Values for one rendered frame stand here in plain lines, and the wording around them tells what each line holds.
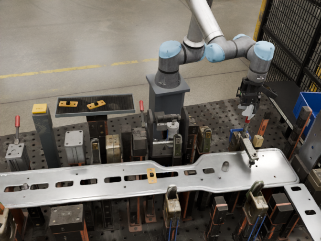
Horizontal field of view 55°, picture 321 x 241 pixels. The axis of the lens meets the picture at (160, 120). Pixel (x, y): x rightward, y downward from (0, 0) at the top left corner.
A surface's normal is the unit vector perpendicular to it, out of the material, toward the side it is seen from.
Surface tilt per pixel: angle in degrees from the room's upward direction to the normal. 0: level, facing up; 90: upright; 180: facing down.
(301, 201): 0
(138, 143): 90
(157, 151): 0
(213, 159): 0
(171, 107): 90
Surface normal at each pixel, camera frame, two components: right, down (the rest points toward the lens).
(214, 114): 0.05, -0.76
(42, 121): 0.15, 0.65
